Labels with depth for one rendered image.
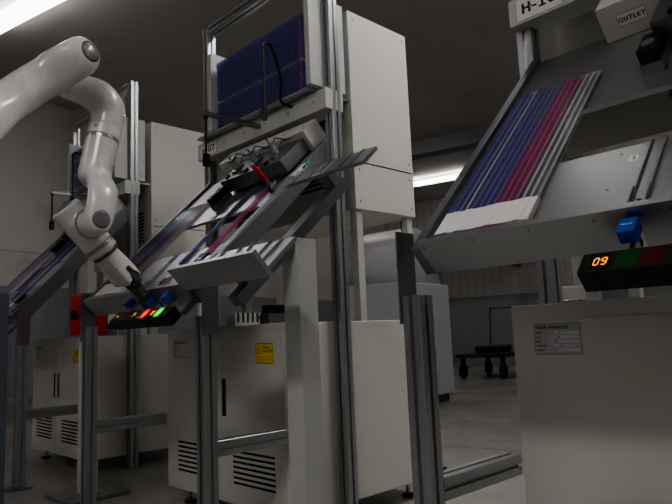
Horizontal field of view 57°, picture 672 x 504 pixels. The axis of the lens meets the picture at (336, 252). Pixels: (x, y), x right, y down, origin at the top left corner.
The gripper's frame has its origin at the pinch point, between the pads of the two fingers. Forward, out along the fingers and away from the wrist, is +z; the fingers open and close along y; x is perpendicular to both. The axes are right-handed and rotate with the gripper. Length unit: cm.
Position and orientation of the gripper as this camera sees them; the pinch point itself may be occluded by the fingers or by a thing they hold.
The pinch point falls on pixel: (141, 294)
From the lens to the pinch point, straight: 185.8
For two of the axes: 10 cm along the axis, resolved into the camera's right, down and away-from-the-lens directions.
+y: 6.9, -1.3, -7.1
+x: 4.9, -6.4, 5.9
